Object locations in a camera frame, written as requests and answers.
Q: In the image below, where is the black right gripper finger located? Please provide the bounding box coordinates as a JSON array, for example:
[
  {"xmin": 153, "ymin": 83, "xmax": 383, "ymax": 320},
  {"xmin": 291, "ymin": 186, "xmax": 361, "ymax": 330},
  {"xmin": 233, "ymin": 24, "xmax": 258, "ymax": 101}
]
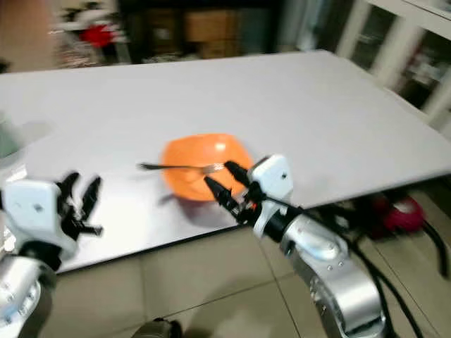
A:
[
  {"xmin": 223, "ymin": 160, "xmax": 257, "ymax": 189},
  {"xmin": 204, "ymin": 176, "xmax": 245, "ymax": 218}
]

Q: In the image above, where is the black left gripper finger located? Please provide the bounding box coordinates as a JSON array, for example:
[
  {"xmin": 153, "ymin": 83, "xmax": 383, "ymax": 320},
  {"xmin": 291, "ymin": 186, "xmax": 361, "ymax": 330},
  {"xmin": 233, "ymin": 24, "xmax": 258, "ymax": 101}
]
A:
[
  {"xmin": 82, "ymin": 176, "xmax": 102, "ymax": 223},
  {"xmin": 59, "ymin": 171, "xmax": 81, "ymax": 211}
]

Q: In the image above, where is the orange bowl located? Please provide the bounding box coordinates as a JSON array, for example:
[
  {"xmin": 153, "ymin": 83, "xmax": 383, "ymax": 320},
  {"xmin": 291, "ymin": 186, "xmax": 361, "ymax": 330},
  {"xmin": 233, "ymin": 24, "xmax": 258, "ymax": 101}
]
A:
[{"xmin": 160, "ymin": 133, "xmax": 254, "ymax": 204}]

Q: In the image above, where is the metal fork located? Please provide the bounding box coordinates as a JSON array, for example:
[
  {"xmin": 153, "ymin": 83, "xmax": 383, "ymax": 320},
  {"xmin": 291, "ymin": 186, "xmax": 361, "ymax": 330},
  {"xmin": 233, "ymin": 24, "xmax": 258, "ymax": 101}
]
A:
[{"xmin": 139, "ymin": 161, "xmax": 226, "ymax": 175}]

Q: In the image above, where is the black robot foot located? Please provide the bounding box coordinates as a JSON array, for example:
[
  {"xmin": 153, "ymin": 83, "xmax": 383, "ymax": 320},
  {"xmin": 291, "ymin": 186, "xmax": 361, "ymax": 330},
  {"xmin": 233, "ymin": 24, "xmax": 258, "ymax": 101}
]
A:
[{"xmin": 132, "ymin": 318, "xmax": 185, "ymax": 338}]

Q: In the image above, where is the brown cardboard box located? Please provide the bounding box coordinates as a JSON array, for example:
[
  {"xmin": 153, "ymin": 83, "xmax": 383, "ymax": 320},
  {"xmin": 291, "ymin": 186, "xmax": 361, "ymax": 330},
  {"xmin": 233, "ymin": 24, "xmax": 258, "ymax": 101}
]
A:
[{"xmin": 184, "ymin": 10, "xmax": 238, "ymax": 42}]

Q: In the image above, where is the red round appliance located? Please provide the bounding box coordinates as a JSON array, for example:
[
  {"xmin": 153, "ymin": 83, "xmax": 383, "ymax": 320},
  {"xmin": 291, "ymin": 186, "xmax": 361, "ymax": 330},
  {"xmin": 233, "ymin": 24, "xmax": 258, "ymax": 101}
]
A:
[{"xmin": 372, "ymin": 195, "xmax": 428, "ymax": 234}]

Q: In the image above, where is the red background object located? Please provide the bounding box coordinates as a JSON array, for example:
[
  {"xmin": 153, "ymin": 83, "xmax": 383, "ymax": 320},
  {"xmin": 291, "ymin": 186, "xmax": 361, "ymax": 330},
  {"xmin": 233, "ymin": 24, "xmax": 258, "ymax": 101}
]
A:
[{"xmin": 78, "ymin": 23, "xmax": 116, "ymax": 49}]

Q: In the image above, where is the white glass door cabinet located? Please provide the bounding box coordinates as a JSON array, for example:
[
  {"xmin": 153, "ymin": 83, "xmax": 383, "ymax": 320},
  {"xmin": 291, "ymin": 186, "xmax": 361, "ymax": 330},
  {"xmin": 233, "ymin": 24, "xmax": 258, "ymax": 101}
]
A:
[{"xmin": 333, "ymin": 0, "xmax": 451, "ymax": 136}]

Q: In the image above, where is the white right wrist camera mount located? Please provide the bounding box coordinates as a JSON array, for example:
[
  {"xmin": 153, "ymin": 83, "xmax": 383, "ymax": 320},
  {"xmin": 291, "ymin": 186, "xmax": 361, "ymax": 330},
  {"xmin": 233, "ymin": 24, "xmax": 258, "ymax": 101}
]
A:
[{"xmin": 247, "ymin": 154, "xmax": 295, "ymax": 239}]

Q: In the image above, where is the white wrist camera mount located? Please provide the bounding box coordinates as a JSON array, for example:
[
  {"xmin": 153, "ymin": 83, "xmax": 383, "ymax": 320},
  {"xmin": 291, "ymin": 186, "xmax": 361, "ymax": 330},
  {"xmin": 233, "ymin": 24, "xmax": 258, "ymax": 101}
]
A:
[
  {"xmin": 2, "ymin": 179, "xmax": 82, "ymax": 273},
  {"xmin": 247, "ymin": 154, "xmax": 295, "ymax": 239}
]

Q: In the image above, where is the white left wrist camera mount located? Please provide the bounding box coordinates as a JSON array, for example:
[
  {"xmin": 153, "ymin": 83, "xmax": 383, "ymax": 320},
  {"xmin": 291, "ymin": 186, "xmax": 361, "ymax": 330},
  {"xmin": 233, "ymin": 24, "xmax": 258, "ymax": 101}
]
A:
[{"xmin": 2, "ymin": 179, "xmax": 82, "ymax": 273}]

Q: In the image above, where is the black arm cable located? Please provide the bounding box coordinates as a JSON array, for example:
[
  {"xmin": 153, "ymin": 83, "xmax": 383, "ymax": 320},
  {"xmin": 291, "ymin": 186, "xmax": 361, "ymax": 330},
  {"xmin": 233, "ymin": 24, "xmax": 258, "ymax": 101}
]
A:
[{"xmin": 282, "ymin": 201, "xmax": 451, "ymax": 338}]

